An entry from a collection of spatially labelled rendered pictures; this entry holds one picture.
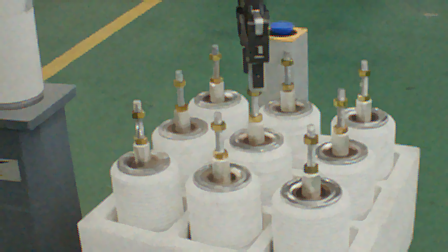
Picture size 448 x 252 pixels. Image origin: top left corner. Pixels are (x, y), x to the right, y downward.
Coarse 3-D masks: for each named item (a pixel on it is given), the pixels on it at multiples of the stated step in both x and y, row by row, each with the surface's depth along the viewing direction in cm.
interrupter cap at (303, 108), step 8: (272, 104) 115; (280, 104) 115; (296, 104) 115; (304, 104) 114; (264, 112) 113; (272, 112) 112; (280, 112) 112; (288, 112) 112; (296, 112) 112; (304, 112) 112
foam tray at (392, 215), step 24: (408, 168) 110; (384, 192) 103; (408, 192) 111; (96, 216) 98; (264, 216) 100; (384, 216) 98; (408, 216) 115; (96, 240) 96; (120, 240) 94; (144, 240) 92; (168, 240) 92; (264, 240) 93; (360, 240) 92; (384, 240) 98; (408, 240) 119
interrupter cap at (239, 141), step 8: (264, 128) 106; (232, 136) 104; (240, 136) 104; (248, 136) 105; (272, 136) 104; (280, 136) 104; (232, 144) 102; (240, 144) 102; (248, 144) 102; (264, 144) 102; (272, 144) 102; (280, 144) 102; (248, 152) 100; (256, 152) 100
